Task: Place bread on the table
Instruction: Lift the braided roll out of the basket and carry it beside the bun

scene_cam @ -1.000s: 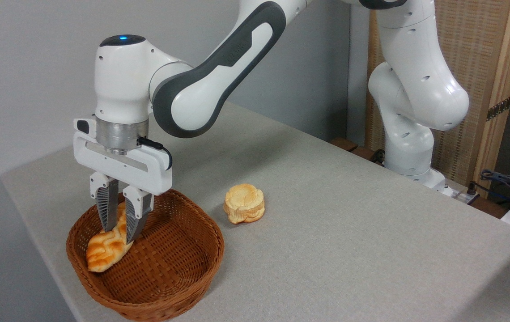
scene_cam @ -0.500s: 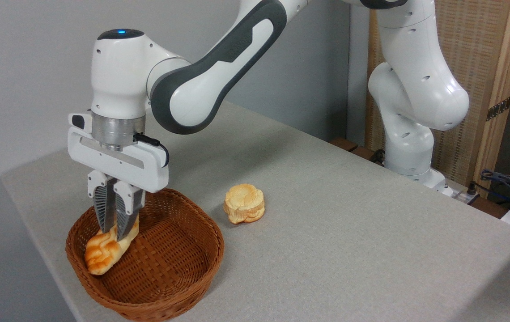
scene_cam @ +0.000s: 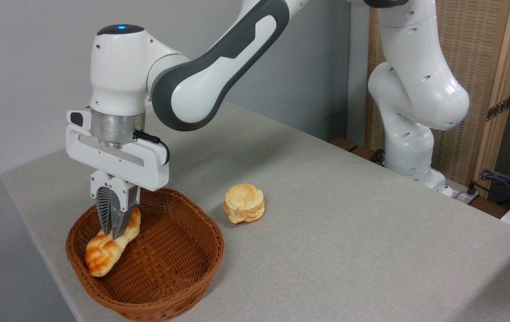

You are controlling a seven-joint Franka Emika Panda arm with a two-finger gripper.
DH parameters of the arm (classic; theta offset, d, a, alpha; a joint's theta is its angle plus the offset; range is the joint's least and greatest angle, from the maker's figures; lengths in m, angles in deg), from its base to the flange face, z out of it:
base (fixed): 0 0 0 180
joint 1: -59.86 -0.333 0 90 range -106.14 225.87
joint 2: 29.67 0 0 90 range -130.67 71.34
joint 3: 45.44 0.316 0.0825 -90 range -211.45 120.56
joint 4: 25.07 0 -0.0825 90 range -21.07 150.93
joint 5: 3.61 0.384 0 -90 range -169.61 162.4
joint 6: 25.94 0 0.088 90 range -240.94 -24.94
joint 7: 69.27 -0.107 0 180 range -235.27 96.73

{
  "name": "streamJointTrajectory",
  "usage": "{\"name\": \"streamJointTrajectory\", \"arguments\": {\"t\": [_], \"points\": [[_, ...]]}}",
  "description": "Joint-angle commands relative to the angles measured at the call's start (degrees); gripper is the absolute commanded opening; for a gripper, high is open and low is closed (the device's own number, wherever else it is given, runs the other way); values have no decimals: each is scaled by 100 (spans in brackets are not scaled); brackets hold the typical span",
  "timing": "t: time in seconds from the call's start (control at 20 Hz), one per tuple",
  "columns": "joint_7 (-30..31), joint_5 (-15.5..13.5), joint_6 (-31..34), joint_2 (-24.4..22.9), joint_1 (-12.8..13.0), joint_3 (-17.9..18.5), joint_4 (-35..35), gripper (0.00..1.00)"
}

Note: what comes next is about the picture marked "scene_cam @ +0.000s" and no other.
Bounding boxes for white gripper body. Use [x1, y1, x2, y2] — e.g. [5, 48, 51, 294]
[66, 110, 170, 192]

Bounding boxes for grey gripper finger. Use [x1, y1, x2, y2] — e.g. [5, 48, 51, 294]
[110, 176, 141, 240]
[90, 170, 114, 236]

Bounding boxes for long twisted bread loaf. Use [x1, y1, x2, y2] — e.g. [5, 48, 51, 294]
[85, 207, 141, 277]

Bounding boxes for round flower-shaped bread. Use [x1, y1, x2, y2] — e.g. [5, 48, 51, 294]
[223, 183, 266, 225]

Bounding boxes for brown wicker basket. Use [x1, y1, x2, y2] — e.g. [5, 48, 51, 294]
[65, 186, 225, 322]

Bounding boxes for metal screen hinge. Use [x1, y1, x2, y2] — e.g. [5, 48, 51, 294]
[486, 95, 510, 121]

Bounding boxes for wooden woven screen panel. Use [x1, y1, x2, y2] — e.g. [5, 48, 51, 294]
[365, 0, 510, 199]

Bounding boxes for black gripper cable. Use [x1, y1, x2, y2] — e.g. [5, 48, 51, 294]
[132, 130, 171, 165]

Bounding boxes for tangled dark cables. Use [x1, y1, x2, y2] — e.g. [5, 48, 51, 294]
[472, 169, 510, 211]

